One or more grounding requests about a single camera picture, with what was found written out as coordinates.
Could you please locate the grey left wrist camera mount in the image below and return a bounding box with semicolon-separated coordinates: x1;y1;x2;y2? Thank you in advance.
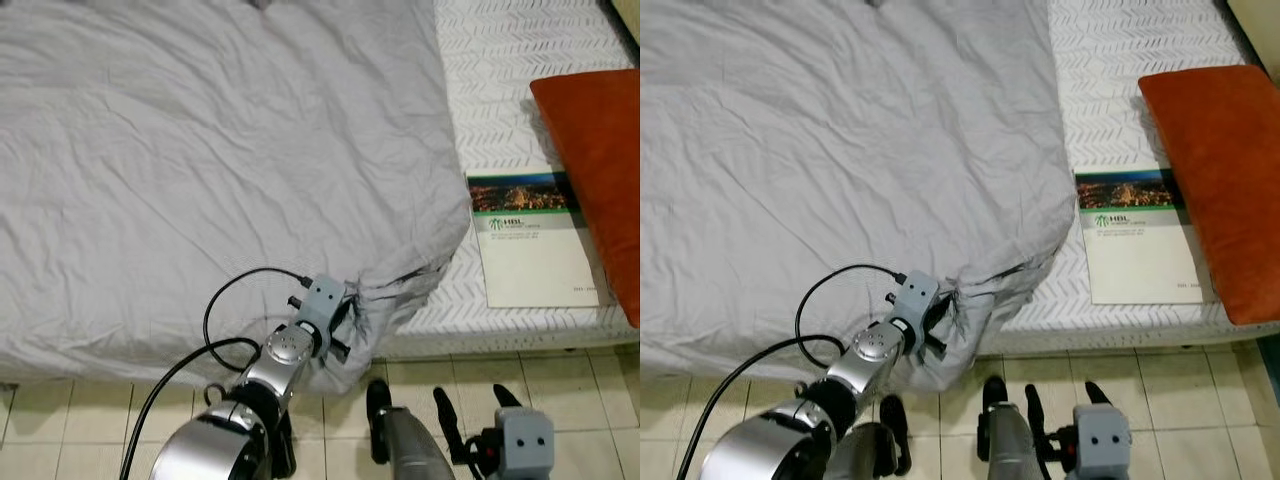
892;271;942;333
297;276;349;338

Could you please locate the white patterned mattress cover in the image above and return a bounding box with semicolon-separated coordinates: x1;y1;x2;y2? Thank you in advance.
384;0;641;362
985;0;1280;354

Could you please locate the orange pillow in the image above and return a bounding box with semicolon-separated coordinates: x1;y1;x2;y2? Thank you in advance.
528;67;641;330
1137;64;1280;327

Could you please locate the grey blanket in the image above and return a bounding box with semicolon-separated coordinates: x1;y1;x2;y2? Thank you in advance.
640;0;1080;394
0;0;474;394

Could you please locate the white book with city photo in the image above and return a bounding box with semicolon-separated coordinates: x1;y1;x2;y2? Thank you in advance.
465;171;614;310
1074;167;1217;306

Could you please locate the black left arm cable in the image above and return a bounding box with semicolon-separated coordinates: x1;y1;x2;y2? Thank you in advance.
678;262;907;480
120;266;312;480

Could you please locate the silver robot right leg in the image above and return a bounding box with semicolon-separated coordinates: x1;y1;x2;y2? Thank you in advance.
977;374;1047;480
365;377;457;480

